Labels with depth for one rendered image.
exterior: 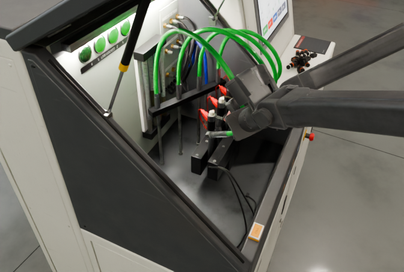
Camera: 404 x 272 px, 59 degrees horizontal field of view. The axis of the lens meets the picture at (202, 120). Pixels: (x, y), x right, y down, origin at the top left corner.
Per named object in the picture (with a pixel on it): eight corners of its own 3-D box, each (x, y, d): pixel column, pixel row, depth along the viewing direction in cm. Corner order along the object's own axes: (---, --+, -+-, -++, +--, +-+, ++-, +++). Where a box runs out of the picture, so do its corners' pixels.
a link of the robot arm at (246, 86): (272, 124, 66) (302, 101, 69) (236, 73, 66) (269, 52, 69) (244, 136, 77) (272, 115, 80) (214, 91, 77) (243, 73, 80)
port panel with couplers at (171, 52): (171, 90, 139) (167, 12, 119) (163, 88, 140) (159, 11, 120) (186, 74, 148) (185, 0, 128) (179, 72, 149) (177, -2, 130)
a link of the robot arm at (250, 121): (264, 132, 72) (285, 117, 73) (244, 104, 72) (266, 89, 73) (253, 135, 79) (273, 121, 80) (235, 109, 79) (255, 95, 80)
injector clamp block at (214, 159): (216, 195, 127) (217, 164, 117) (190, 185, 130) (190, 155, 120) (247, 137, 151) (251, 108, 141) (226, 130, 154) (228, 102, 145)
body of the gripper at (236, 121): (223, 117, 85) (231, 112, 77) (260, 100, 87) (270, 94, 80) (235, 142, 84) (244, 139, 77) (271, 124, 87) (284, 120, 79)
